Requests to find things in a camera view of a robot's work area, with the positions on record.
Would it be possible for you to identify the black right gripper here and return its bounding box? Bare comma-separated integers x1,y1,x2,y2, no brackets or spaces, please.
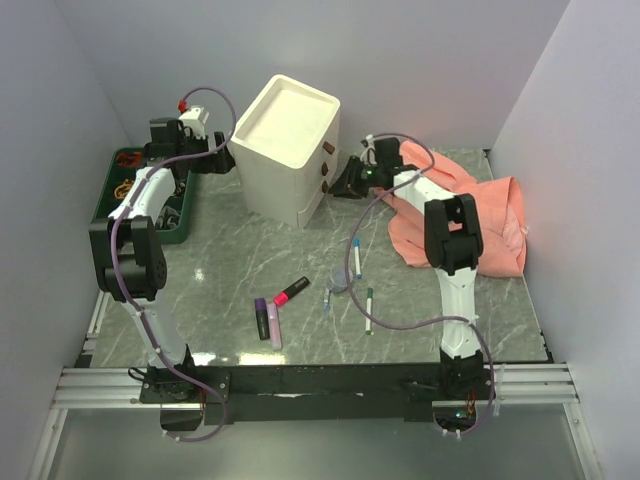
328,156,384,201

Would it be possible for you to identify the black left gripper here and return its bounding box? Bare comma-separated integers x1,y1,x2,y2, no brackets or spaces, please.
177,130,237,175

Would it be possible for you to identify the white three-drawer organizer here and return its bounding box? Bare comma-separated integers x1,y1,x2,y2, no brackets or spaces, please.
230,74,341,228

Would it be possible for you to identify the clear round tape container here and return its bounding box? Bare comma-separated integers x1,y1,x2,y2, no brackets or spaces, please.
326,266,353,294

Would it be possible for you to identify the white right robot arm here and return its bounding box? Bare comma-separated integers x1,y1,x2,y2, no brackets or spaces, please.
329,133,495,399

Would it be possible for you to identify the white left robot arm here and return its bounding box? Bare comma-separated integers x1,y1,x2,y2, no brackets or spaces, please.
89,110,235,402

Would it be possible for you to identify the blue cap white marker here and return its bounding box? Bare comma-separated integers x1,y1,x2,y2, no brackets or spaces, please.
353,236,362,279

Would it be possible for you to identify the green compartment tray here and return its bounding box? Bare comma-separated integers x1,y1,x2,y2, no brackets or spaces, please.
93,147,198,245

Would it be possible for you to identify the green cap white marker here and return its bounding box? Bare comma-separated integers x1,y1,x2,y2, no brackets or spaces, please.
365,287,374,335

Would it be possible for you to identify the pink black highlighter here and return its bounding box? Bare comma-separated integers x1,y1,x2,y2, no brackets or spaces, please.
273,276,310,307

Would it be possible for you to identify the purple black highlighter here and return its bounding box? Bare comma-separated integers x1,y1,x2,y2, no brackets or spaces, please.
254,297,270,340

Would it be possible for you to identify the pink cloth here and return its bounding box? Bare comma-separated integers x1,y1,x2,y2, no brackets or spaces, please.
384,141,526,277

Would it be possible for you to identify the light pink highlighter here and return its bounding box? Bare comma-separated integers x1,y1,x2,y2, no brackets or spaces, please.
267,302,282,351

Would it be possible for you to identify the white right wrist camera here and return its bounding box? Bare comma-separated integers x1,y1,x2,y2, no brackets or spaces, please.
360,134,377,166

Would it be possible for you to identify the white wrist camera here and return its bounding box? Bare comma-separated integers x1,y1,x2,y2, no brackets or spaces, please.
360,134,377,166
178,99,210,140

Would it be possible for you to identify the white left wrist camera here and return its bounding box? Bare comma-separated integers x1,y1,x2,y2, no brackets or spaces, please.
178,99,210,140

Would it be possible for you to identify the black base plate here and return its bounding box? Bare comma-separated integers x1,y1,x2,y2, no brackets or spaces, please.
139,363,493,425

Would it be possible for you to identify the aluminium rail frame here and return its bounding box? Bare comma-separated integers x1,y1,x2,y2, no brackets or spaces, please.
27,289,601,480

